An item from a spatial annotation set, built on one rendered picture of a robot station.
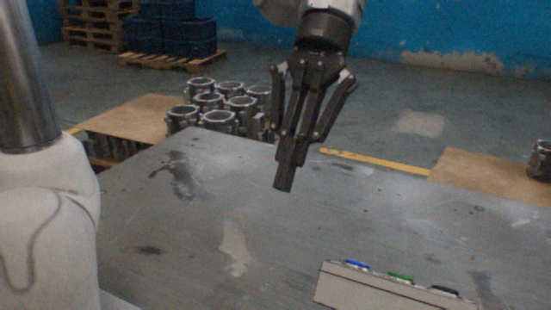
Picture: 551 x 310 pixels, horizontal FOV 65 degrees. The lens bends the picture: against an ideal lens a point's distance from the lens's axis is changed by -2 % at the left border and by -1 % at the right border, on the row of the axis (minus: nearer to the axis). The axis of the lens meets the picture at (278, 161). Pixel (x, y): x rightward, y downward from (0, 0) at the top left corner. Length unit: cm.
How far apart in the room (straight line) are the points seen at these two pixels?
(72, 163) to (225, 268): 37
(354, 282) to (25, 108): 57
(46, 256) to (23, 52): 32
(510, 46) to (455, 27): 67
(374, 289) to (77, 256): 41
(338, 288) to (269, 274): 43
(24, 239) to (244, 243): 51
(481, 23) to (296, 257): 508
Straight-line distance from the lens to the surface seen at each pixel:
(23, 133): 80
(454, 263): 103
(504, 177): 295
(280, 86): 61
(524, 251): 113
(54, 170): 80
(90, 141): 305
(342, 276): 51
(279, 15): 79
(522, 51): 586
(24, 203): 68
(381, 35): 607
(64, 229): 66
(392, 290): 50
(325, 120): 57
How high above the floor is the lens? 141
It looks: 27 degrees down
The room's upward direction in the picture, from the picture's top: straight up
